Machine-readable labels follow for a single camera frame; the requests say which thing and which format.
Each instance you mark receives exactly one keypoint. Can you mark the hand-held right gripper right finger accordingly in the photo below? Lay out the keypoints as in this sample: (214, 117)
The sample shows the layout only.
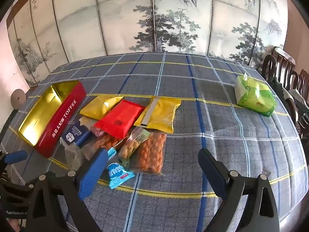
(212, 171)

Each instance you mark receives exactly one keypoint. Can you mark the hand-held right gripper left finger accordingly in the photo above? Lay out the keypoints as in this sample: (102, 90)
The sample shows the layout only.
(93, 174)

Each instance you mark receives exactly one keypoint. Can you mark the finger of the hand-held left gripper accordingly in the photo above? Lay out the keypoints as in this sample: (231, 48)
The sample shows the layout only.
(15, 157)

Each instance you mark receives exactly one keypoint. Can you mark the light blue candy packet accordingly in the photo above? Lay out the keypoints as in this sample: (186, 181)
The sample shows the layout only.
(118, 175)

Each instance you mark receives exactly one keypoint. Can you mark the navy blue biscuit packet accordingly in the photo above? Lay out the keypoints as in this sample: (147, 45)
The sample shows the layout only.
(74, 134)

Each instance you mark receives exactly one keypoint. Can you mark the clear packet of pale peanuts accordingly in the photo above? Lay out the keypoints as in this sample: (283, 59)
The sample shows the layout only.
(129, 148)

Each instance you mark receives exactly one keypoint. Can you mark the red snack packet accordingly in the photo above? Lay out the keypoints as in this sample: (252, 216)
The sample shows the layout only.
(118, 119)

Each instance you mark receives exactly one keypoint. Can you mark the clear packet of orange peanuts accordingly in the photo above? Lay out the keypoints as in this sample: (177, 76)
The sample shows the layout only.
(151, 153)

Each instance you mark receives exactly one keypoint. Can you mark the red tin box gold inside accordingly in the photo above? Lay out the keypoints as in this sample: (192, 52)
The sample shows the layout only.
(65, 118)

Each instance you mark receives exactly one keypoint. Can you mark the gold bird print snack packet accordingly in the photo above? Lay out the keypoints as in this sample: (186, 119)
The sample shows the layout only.
(99, 107)

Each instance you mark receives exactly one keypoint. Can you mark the yellow packet with white stripe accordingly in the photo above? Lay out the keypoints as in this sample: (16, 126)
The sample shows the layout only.
(161, 116)

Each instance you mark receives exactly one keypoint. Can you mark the clear packet of orange snacks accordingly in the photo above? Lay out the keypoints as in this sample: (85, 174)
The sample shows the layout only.
(106, 142)

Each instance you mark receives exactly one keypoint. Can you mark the clear crumpled wrapper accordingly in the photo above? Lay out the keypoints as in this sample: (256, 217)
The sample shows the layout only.
(72, 156)

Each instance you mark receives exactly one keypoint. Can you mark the pink snack packet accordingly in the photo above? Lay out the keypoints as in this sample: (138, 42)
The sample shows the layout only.
(97, 132)

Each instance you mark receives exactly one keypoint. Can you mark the round stone disc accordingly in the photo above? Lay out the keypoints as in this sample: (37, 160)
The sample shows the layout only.
(18, 98)

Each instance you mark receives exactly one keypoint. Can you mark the blue checked tablecloth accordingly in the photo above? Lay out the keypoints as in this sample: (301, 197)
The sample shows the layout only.
(193, 89)

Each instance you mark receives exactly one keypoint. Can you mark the green tissue pack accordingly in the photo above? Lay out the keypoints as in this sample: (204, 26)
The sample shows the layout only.
(256, 96)

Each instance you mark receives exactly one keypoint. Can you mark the dark wooden chair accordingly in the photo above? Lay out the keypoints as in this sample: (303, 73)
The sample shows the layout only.
(277, 60)
(301, 79)

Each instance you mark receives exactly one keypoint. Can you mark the painted folding screen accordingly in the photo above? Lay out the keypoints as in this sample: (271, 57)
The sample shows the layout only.
(120, 17)

